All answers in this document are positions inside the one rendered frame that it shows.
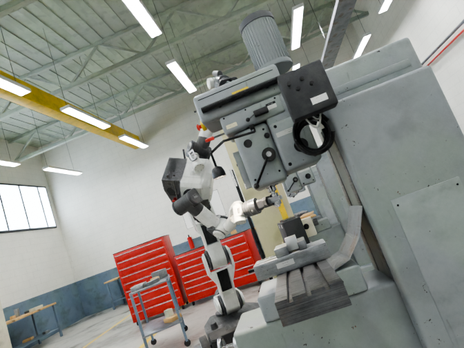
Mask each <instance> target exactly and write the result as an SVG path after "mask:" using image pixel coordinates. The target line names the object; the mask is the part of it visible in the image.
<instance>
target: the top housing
mask: <svg viewBox="0 0 464 348"><path fill-rule="evenodd" d="M278 75H280V73H279V72H278V69H277V67H276V65H274V64H272V65H270V66H267V67H265V68H262V69H260V70H257V71H255V72H252V73H251V74H248V75H245V76H243V77H241V78H239V79H236V80H234V81H231V82H229V83H227V84H224V85H222V86H219V87H217V88H214V89H213V90H210V91H207V92H205V93H202V94H201V95H197V96H196V97H194V99H193V101H194V104H195V107H196V109H197V113H198V115H199V117H200V121H201V122H202V123H203V124H204V125H205V126H206V127H207V128H208V129H209V130H210V131H211V132H212V133H215V132H218V131H220V130H222V129H223V128H222V125H221V123H220V118H222V117H224V116H227V115H230V114H231V113H234V112H236V111H239V110H242V109H243V108H246V107H249V106H252V105H254V104H256V103H258V102H261V101H263V100H265V99H268V98H270V97H272V96H275V95H278V94H280V93H281V91H280V89H279V86H278V83H276V84H274V85H271V86H269V87H268V88H264V89H262V90H259V91H257V92H254V93H253V94H252V93H251V94H250V95H247V96H245V97H242V98H240V99H237V100H235V101H232V102H231V103H228V104H225V105H223V106H222V107H221V108H220V107H219V108H218V107H217V108H215V109H213V110H210V111H208V112H205V113H202V111H201V107H203V106H206V105H209V104H211V103H213V102H216V101H218V100H221V99H223V98H225V97H228V96H230V95H233V94H234V93H235V94H236V93H237V92H240V91H241V90H245V89H247V88H250V87H252V86H254V85H256V84H259V83H262V82H264V81H266V80H269V79H270V78H274V77H276V76H278Z"/></svg>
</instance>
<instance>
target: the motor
mask: <svg viewBox="0 0 464 348"><path fill-rule="evenodd" d="M239 29H240V33H241V35H242V38H243V40H244V43H245V45H246V48H247V50H248V52H249V55H250V58H251V61H252V62H253V65H254V68H255V71H257V70H260V69H262V68H265V67H267V66H270V65H272V64H274V65H276V67H277V69H278V72H279V73H280V75H281V74H285V73H286V72H288V71H289V70H290V69H291V67H292V65H293V62H292V60H291V58H290V56H289V53H288V51H287V48H286V46H285V44H284V42H283V39H282V36H281V34H280V31H279V30H278V27H277V24H276V22H275V19H274V18H273V15H272V13H271V12H270V11H268V10H259V11H256V12H253V13H251V14H250V15H248V16H247V17H245V18H244V20H243V21H242V23H241V24H240V27H239Z"/></svg>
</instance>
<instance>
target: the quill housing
mask: <svg viewBox="0 0 464 348"><path fill-rule="evenodd" d="M254 127H255V130H256V132H255V133H252V134H250V135H246V136H244V137H239V138H237V139H235V143H236V145H237V148H238V150H239V153H240V156H241V158H242V161H243V164H244V167H245V169H246V172H247V175H248V177H249V180H250V183H251V185H252V187H253V185H254V184H255V183H256V182H257V180H258V178H259V175H260V172H261V170H262V167H263V165H264V162H265V160H264V159H263V157H262V152H263V150H264V149H265V148H267V147H271V148H273V149H274V150H275V153H276V157H275V159H274V160H273V161H271V162H267V164H266V166H265V168H264V171H263V174H262V177H261V179H260V182H259V185H260V187H259V188H258V189H255V188H254V187H253V188H254V189H255V190H257V191H262V190H264V188H266V187H268V186H271V185H273V184H277V183H278V184H281V183H283V182H285V181H286V179H287V172H286V171H285V168H284V165H283V163H282V160H281V158H280V155H279V152H278V150H277V148H276V144H275V142H274V140H273V137H272V135H271V132H270V130H269V127H268V125H267V124H265V123H261V124H258V125H256V126H254ZM248 132H251V130H250V128H248V129H246V130H243V131H241V132H239V133H236V134H235V136H237V135H241V134H243V133H248ZM265 133H269V134H270V137H269V138H265V137H264V134H265Z"/></svg>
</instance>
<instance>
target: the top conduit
mask: <svg viewBox="0 0 464 348"><path fill-rule="evenodd" d="M281 75H283V74H281ZM278 76H280V75H278ZM278 76H276V77H274V78H270V79H269V80H266V81H264V82H262V83H259V84H256V85H254V86H252V87H250V88H247V89H245V90H241V91H240V92H237V93H236V94H235V93H234V94H233V95H230V96H228V97H225V98H223V99H221V100H218V101H215V102H213V103H211V104H209V105H206V106H203V107H201V111H202V113H205V112H208V111H210V110H213V109H215V108H217V107H218V108H219V107H220V108H221V107H222V106H223V105H225V104H228V103H231V102H232V101H235V100H237V99H240V98H242V97H245V96H247V95H250V94H251V93H252V94H253V93H254V92H257V91H259V90H262V89H264V88H268V87H269V86H271V85H274V84H276V83H277V82H278Z"/></svg>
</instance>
